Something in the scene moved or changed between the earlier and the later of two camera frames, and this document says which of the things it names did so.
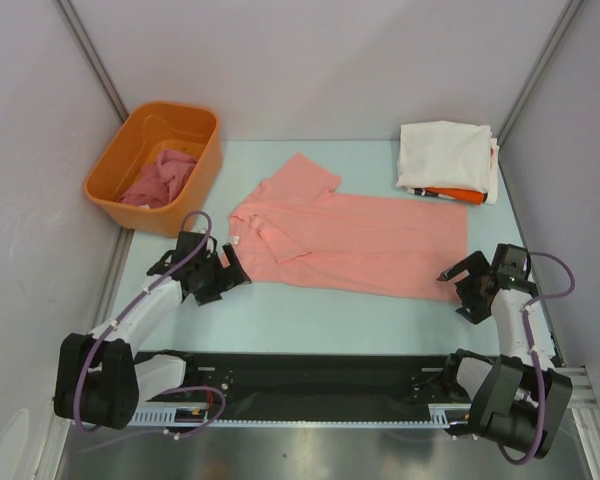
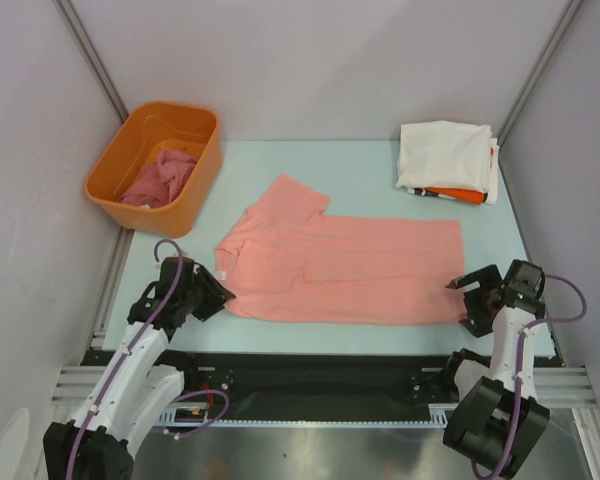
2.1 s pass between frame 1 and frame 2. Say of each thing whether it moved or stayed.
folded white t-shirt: stayed
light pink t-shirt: moved
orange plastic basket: stayed
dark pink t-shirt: stayed
